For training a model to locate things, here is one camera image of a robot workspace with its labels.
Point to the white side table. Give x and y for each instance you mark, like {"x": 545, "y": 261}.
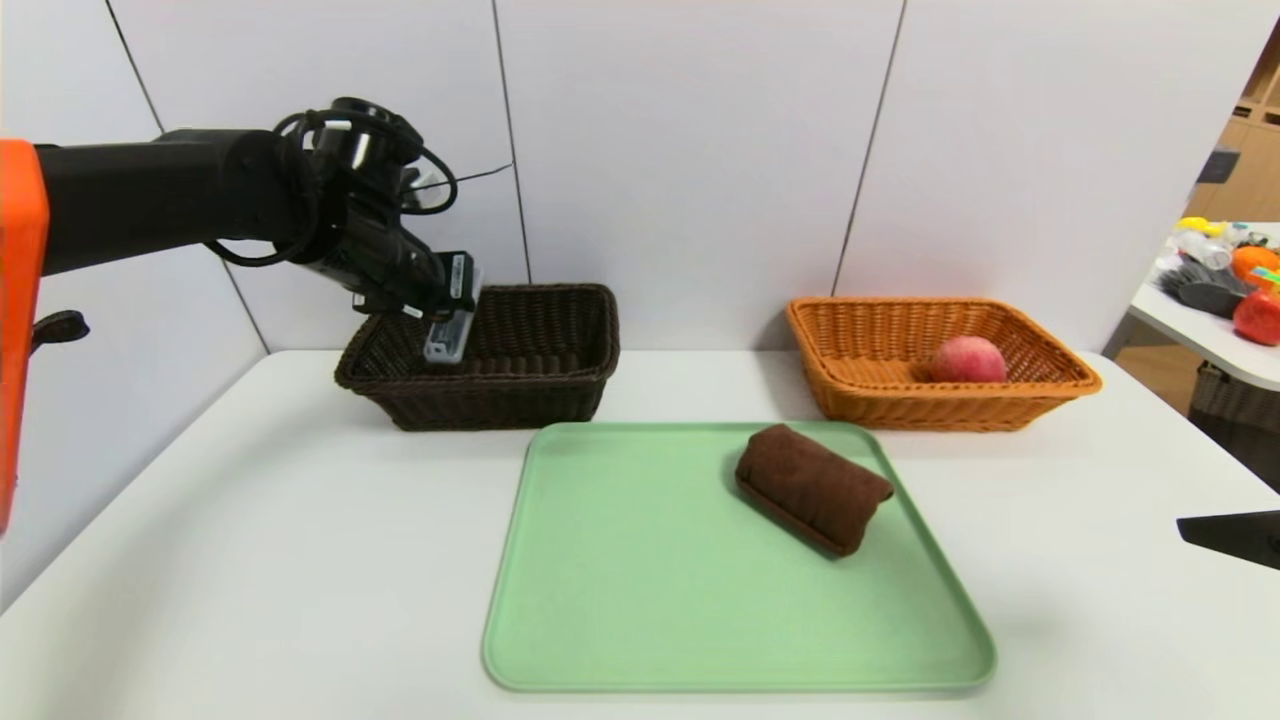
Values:
{"x": 1200, "y": 338}

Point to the light green plastic tray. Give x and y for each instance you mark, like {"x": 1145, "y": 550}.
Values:
{"x": 700, "y": 620}

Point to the colourful toy block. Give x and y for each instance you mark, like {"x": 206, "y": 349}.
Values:
{"x": 1265, "y": 281}

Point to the red peach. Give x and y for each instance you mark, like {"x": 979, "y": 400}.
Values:
{"x": 968, "y": 360}

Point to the dark grey brush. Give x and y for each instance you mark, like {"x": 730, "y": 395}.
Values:
{"x": 1200, "y": 292}

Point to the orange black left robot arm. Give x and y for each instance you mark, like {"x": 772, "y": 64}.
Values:
{"x": 150, "y": 195}

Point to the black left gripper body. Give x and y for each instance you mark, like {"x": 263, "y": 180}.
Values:
{"x": 459, "y": 281}

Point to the yellow banana toy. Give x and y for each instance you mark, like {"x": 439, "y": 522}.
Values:
{"x": 1195, "y": 227}

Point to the orange wicker basket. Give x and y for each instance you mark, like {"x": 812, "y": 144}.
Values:
{"x": 930, "y": 410}

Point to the dark brown wicker basket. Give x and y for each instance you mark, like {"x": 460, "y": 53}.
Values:
{"x": 520, "y": 400}

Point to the wooden shelf cabinet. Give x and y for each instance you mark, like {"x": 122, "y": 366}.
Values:
{"x": 1255, "y": 170}

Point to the white teal toy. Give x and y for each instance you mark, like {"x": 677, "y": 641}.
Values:
{"x": 1245, "y": 238}

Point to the red apple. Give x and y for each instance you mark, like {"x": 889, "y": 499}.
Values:
{"x": 1258, "y": 320}

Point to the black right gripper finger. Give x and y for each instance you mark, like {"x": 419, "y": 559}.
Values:
{"x": 1245, "y": 540}

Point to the brown towel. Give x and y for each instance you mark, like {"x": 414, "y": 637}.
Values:
{"x": 810, "y": 490}

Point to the white plastic bottle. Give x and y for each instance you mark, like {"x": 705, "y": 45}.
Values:
{"x": 1200, "y": 252}

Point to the grey woven stool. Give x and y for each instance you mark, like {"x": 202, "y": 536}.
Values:
{"x": 1235, "y": 400}

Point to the orange fruit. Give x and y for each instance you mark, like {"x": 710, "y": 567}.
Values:
{"x": 1250, "y": 263}

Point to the grey pencil lead case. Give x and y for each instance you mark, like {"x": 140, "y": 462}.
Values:
{"x": 447, "y": 340}

